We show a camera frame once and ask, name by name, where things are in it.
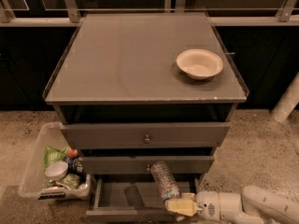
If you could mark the green packet in bin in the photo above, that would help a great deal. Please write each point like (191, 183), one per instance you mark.
(70, 181)

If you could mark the grey drawer cabinet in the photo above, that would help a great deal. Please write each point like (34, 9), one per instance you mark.
(123, 69)

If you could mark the white paper bowl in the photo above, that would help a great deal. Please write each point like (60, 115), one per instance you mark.
(199, 64)

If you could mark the clear plastic water bottle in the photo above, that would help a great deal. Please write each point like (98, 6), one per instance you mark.
(165, 181)

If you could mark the clear plastic storage bin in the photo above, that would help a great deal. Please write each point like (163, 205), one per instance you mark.
(35, 184)

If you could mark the grey top drawer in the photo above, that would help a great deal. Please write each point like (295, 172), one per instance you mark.
(145, 135)

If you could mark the small white bowl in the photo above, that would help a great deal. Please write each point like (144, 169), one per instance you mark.
(57, 170)

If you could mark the blue snack bag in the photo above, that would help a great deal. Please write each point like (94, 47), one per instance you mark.
(74, 165)

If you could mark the green snack bag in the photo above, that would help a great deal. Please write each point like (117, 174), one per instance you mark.
(52, 155)

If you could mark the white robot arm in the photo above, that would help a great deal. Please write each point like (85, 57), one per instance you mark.
(252, 206)

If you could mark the grey middle drawer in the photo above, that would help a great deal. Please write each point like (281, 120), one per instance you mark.
(142, 164)

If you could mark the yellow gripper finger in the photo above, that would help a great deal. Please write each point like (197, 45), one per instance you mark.
(185, 207)
(188, 196)

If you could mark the metal window railing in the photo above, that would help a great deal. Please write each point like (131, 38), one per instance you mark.
(69, 13)

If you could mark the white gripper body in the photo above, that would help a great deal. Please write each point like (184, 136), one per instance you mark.
(207, 205)

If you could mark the white cylindrical post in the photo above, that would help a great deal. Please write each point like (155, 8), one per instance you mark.
(288, 101)

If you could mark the grey drawer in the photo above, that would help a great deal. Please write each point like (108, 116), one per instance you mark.
(121, 199)
(145, 135)
(142, 164)

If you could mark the grey bottom drawer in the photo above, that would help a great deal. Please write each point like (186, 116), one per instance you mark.
(121, 199)

